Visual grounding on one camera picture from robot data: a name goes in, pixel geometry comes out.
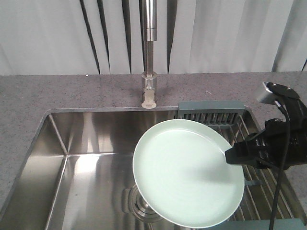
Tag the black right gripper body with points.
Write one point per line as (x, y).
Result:
(283, 144)

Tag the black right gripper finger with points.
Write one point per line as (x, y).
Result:
(242, 154)

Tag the pale green round plate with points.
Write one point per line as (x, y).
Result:
(180, 170)

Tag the steel roll-up drying rack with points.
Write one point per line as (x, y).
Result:
(211, 112)

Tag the round steel sink drain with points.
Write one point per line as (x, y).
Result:
(132, 202)

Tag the stainless steel sink basin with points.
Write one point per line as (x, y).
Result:
(79, 163)

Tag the stainless steel faucet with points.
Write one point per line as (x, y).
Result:
(149, 35)

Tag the white pleated curtain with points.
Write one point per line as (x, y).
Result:
(52, 37)

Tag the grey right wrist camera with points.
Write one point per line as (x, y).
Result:
(264, 95)

